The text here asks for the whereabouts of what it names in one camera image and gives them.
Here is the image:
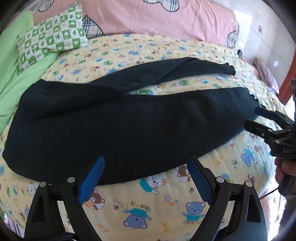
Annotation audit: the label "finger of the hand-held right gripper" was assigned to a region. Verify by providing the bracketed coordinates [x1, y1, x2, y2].
[254, 107, 292, 128]
[244, 119, 290, 140]

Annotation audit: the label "thin black cable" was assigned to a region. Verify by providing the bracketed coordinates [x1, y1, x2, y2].
[259, 185, 281, 200]

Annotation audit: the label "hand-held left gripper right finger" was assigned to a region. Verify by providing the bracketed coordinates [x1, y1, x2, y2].
[186, 156, 269, 241]

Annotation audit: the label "small pink striped pillow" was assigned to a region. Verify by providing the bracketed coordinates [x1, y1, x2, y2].
[253, 58, 281, 93]

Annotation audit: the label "green checked pillow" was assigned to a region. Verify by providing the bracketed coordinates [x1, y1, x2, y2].
[16, 2, 89, 75]

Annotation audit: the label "red wooden frame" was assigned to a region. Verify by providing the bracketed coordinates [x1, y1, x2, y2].
[276, 66, 296, 106]

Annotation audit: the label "plain green bed sheet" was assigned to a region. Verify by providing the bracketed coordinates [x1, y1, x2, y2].
[0, 10, 60, 132]

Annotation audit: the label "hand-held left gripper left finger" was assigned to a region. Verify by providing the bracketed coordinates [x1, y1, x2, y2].
[25, 156, 105, 241]

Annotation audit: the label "black pants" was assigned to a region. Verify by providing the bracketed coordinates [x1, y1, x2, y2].
[2, 57, 264, 186]

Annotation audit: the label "person's right hand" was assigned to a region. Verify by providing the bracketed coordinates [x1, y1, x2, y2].
[275, 158, 293, 184]

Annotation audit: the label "yellow bear printed blanket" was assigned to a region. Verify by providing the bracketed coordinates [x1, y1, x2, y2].
[0, 34, 293, 241]

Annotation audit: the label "white charging cable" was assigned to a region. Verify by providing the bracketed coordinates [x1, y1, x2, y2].
[255, 30, 264, 61]

